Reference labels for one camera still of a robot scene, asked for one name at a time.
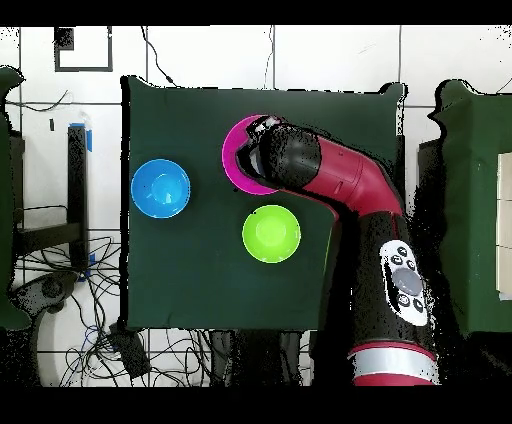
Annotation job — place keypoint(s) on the large pink bowl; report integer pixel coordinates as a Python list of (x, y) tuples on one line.
[(230, 160)]

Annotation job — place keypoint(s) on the black power brick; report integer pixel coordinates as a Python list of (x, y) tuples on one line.
[(130, 352)]

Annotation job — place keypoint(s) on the black stand with blue tape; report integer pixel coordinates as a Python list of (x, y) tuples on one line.
[(77, 180)]

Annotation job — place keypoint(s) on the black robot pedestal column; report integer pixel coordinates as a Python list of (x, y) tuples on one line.
[(256, 356)]

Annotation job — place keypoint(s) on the lime green bowl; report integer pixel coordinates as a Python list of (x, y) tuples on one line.
[(270, 234)]

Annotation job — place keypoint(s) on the large light blue bowl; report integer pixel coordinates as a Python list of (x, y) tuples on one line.
[(160, 188)]

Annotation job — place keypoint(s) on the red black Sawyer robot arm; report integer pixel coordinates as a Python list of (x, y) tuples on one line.
[(340, 172)]

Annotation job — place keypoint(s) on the dark green tablecloth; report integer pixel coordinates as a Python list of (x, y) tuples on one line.
[(180, 280)]

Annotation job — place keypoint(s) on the green cloth covered side table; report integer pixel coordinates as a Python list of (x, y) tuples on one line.
[(476, 200), (6, 200)]

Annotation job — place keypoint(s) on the black pedestal foot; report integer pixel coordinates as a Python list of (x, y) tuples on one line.
[(44, 290)]

